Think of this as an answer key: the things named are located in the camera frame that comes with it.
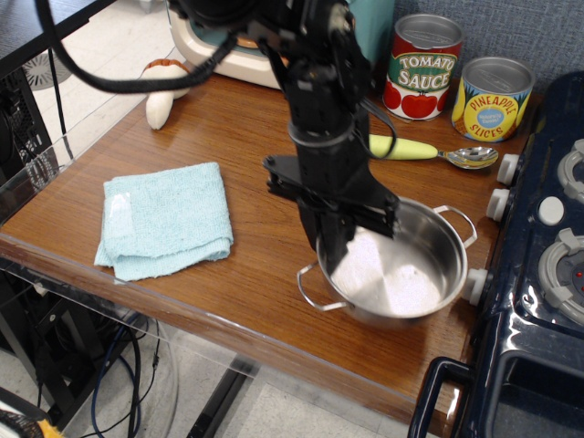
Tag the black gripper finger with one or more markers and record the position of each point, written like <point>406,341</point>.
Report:
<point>328,231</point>
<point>397,214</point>

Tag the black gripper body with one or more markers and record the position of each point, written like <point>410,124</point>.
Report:
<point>330,180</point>

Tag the stainless steel pot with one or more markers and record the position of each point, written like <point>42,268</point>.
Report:
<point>402,281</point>

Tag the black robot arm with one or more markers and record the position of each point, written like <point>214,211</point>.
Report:
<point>313,51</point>

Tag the light blue folded towel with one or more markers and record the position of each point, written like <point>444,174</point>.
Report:
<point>157,224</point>

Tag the white stove knob middle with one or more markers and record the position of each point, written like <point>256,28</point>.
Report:
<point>497,204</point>

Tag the white stove knob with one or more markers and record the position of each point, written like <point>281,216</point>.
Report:
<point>507,168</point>
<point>497,204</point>
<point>474,285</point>

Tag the white stove knob bottom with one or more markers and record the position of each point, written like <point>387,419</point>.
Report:
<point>474,285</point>

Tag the white stove knob top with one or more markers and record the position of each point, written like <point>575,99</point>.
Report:
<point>507,168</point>

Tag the pineapple slices can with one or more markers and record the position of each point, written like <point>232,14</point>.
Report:
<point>492,98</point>

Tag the tomato sauce can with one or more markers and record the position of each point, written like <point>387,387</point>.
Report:
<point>424,55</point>

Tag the white toy mushroom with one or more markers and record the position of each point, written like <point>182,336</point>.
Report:
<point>159,103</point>

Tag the toy microwave teal and cream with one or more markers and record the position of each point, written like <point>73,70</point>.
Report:
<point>373,26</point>

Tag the dark blue toy stove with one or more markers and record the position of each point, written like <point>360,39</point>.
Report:
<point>526,376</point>

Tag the black desk left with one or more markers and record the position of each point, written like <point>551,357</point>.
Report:
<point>25,141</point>

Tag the spoon with green carrot handle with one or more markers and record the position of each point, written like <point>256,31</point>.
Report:
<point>473,158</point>

